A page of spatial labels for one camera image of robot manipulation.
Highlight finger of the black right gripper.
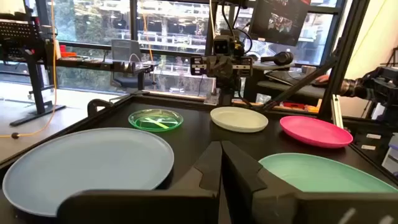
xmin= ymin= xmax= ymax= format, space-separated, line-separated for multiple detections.
xmin=221 ymin=56 xmax=234 ymax=78
xmin=206 ymin=56 xmax=222 ymax=78

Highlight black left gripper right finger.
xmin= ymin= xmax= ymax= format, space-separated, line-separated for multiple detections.
xmin=220 ymin=139 xmax=300 ymax=224

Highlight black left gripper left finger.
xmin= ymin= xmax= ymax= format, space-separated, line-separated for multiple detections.
xmin=169 ymin=140 xmax=223 ymax=199

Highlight cream plastic plate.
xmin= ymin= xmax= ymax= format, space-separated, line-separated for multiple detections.
xmin=210 ymin=106 xmax=269 ymax=134

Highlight large teal plastic plate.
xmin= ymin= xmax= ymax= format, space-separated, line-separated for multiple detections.
xmin=258 ymin=152 xmax=398 ymax=194

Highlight small transparent green plastic plate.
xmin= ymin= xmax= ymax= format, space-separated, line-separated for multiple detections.
xmin=127 ymin=108 xmax=184 ymax=133

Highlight pink plastic plate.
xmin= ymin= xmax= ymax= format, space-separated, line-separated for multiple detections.
xmin=279 ymin=115 xmax=354 ymax=149

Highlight black headphones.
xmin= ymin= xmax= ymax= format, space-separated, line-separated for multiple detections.
xmin=260 ymin=51 xmax=295 ymax=67

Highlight black keyboard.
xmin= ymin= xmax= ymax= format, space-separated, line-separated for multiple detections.
xmin=266 ymin=70 xmax=312 ymax=86

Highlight black computer monitor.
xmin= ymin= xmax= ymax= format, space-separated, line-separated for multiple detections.
xmin=250 ymin=0 xmax=312 ymax=47

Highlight grey office chair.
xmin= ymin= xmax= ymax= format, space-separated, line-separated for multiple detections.
xmin=110 ymin=39 xmax=156 ymax=90

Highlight black desk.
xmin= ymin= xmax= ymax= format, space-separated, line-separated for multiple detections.
xmin=43 ymin=57 xmax=159 ymax=94

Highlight black table clamp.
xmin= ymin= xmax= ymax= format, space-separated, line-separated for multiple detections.
xmin=86 ymin=98 xmax=114 ymax=118

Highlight large blue-grey plastic plate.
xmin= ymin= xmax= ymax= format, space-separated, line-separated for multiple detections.
xmin=2 ymin=127 xmax=175 ymax=218

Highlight red box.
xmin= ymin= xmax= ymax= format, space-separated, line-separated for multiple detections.
xmin=60 ymin=45 xmax=78 ymax=58

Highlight black pegboard cart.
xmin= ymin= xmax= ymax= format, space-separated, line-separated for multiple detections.
xmin=0 ymin=12 xmax=67 ymax=127

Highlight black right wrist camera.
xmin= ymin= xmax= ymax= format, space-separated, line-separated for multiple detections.
xmin=213 ymin=34 xmax=233 ymax=57

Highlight black diagonal frame strut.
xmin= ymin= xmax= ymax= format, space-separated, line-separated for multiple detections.
xmin=261 ymin=55 xmax=338 ymax=113

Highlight black aluminium frame post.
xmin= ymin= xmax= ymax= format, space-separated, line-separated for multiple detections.
xmin=317 ymin=0 xmax=371 ymax=121

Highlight black camera with lens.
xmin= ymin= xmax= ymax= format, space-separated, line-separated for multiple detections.
xmin=338 ymin=66 xmax=398 ymax=108

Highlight yellow hanging cable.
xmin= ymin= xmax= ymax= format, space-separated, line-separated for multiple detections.
xmin=0 ymin=0 xmax=58 ymax=139

